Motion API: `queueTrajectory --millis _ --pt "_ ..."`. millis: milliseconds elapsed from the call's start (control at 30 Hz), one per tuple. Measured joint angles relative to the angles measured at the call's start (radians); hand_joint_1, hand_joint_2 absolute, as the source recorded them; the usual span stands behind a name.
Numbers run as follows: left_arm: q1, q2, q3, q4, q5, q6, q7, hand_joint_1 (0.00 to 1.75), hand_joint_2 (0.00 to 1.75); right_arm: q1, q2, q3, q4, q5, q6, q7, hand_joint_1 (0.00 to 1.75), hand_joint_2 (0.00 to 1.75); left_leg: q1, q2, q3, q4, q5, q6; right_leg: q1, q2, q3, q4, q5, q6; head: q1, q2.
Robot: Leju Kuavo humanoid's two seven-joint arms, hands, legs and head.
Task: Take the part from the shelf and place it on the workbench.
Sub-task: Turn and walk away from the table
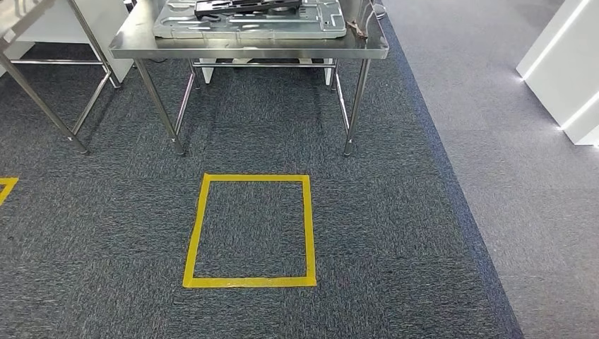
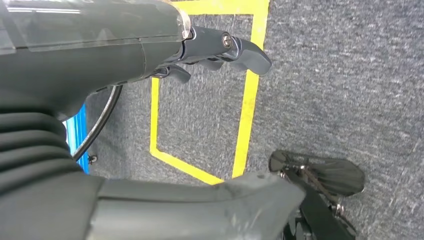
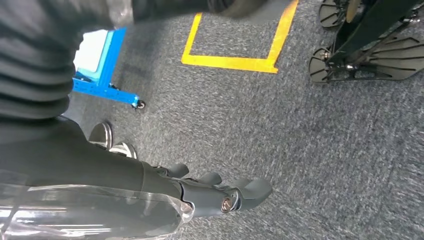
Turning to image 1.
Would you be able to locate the white table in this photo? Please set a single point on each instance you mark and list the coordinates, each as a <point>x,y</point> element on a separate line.
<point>267,70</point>

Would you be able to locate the metal tube frame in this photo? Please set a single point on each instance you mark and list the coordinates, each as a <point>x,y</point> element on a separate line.
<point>47,107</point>

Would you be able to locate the stamped sheet metal panel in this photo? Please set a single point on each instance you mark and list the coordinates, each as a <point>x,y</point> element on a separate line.
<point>252,25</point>

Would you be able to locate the steel workbench table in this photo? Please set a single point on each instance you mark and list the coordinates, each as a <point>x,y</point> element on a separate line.
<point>248,49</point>

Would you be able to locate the black plastic plate frame part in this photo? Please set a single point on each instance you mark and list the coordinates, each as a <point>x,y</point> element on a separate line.
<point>248,5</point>

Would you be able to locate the yellow floor tape square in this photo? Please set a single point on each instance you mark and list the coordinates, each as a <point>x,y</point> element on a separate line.
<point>199,234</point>

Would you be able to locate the white lit partition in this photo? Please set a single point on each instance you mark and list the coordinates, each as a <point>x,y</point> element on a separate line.
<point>561,70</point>

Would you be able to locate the white cabinet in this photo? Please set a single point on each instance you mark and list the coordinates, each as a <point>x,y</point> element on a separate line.
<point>93,28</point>

